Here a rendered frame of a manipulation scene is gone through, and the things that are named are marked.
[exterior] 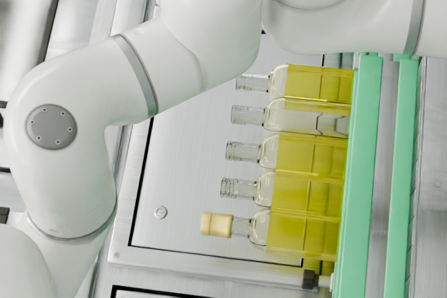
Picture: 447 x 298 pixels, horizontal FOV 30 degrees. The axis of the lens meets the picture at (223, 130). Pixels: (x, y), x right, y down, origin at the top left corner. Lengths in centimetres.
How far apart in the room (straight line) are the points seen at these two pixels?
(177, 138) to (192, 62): 64
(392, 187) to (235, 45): 41
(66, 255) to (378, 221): 45
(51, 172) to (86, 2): 92
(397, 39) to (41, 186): 36
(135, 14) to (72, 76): 79
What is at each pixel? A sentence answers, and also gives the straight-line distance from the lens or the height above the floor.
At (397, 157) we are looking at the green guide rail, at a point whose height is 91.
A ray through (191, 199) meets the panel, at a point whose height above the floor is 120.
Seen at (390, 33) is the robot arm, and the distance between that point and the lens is 82.
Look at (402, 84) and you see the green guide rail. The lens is 115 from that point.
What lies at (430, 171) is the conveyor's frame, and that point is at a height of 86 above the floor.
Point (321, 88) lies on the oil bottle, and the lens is 126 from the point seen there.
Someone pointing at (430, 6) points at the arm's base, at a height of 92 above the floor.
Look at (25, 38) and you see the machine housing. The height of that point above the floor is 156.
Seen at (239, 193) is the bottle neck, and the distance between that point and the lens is 122.
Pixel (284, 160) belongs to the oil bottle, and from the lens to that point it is 121.
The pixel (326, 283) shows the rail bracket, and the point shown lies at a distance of 125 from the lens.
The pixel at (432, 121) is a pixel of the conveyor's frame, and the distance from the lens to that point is 112.
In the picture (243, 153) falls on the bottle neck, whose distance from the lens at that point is 123.
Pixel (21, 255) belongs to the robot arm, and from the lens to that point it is 68.
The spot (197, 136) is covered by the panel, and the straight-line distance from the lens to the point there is 140.
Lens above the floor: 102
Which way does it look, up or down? 6 degrees up
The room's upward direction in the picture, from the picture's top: 84 degrees counter-clockwise
